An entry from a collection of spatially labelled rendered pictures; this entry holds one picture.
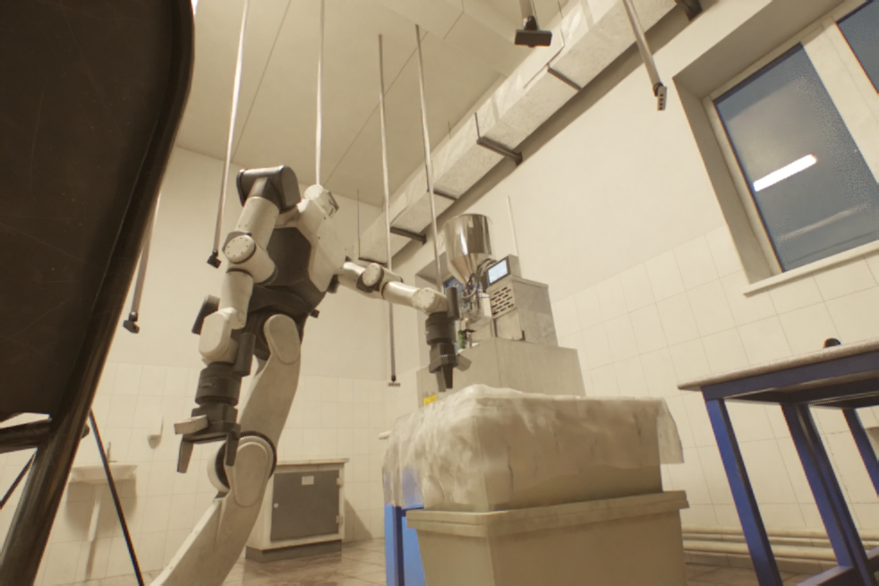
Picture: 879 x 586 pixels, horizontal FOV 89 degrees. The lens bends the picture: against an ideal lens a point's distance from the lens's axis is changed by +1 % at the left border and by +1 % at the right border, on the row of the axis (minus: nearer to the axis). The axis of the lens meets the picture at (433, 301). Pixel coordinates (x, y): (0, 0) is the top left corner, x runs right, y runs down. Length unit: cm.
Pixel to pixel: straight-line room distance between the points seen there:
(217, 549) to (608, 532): 88
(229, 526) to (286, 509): 341
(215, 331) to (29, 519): 80
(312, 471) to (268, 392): 344
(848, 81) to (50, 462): 375
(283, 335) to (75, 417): 99
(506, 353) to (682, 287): 169
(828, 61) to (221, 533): 384
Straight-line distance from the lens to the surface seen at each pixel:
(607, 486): 120
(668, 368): 318
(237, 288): 120
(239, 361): 109
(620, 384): 335
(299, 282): 136
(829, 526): 205
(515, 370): 176
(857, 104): 366
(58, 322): 34
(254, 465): 122
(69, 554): 512
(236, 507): 122
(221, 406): 106
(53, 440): 35
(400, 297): 140
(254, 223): 129
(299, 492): 466
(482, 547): 100
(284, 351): 129
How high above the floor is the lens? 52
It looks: 22 degrees up
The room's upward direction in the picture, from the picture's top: 5 degrees counter-clockwise
